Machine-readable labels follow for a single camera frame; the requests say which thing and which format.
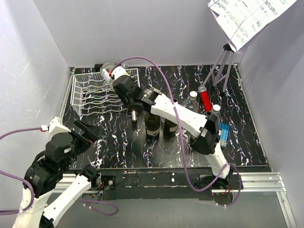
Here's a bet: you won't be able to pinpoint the clear bottle black cap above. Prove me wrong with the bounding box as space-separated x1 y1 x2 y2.
168 88 177 102

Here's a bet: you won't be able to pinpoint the white wire wine rack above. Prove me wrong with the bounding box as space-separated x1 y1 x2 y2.
70 72 127 117

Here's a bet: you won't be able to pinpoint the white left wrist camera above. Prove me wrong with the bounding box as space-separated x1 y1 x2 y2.
40 116 71 135

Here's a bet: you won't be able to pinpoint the clear bottle white cap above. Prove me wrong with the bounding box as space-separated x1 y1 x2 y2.
182 91 200 113

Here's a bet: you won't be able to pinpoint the dark green wine bottle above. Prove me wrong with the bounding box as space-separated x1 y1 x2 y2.
144 113 161 140

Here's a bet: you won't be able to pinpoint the purple tripod stand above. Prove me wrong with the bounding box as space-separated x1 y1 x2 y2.
203 44 235 92

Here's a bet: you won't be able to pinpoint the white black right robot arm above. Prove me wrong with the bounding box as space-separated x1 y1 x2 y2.
110 75 233 189

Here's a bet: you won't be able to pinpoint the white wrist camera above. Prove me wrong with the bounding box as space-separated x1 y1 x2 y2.
40 116 71 135
109 66 128 80

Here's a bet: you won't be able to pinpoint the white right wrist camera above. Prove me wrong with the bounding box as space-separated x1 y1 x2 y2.
109 66 128 80

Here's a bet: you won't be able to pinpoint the small bottle white cap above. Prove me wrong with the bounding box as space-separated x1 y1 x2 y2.
211 104 221 116

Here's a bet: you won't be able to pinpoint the dark wine bottle neck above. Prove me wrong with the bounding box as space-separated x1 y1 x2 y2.
163 119 178 138

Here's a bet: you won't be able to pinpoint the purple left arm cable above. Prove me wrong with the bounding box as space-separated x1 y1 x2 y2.
0 127 47 214

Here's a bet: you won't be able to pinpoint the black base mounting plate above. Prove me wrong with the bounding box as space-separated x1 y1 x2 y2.
99 168 239 200

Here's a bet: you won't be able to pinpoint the red glitter tube bottle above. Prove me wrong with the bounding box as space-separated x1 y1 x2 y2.
198 85 212 112

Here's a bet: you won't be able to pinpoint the blue white toy bricks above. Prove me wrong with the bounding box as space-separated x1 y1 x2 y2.
219 123 229 147

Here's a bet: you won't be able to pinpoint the white printed paper sheets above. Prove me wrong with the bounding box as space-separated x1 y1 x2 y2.
208 0 295 53

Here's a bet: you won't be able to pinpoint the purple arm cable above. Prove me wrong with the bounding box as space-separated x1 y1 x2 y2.
114 56 244 206
0 127 47 214

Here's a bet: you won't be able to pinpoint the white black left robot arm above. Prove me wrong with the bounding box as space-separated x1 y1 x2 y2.
13 117 101 228

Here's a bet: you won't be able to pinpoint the clear round glass bottle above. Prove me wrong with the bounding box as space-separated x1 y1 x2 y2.
100 62 118 89

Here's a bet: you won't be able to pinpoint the aluminium frame rail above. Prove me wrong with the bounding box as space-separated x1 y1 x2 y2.
20 67 297 228

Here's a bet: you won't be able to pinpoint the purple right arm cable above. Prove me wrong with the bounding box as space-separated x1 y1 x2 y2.
114 56 244 206

